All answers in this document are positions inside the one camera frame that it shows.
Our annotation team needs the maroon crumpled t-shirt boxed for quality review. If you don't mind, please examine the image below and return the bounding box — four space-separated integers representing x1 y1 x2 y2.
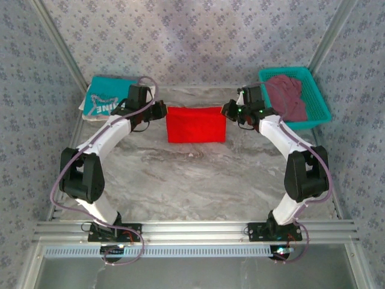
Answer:
266 75 308 122

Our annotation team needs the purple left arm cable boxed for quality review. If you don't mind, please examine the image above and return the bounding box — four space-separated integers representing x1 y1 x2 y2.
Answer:
49 76 159 266

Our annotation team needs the aluminium corner post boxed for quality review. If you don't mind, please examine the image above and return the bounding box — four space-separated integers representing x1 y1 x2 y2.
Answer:
29 0 90 94
307 0 361 75

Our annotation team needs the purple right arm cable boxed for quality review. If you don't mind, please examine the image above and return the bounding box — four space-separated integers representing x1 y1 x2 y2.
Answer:
240 81 334 266

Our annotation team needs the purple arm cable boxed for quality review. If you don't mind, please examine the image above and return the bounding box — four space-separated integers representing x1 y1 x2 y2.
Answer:
240 81 334 266
49 76 159 266

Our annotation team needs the teal plastic basket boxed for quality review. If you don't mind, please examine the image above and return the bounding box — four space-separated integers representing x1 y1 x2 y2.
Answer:
258 66 333 131

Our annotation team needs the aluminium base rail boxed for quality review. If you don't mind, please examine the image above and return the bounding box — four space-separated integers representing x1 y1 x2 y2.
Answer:
32 219 360 242

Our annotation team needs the red t-shirt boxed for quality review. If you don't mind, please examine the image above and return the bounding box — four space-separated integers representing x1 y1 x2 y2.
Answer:
165 105 227 144

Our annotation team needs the slotted grey cable duct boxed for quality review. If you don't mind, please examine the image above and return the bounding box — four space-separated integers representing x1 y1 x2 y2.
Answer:
45 245 271 258

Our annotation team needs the teal folded printed t-shirt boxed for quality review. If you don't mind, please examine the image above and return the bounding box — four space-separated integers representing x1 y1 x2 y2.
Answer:
82 75 139 117

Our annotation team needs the black controller board with LED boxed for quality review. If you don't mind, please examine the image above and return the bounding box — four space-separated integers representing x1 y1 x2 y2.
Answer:
100 244 127 263
269 245 292 261

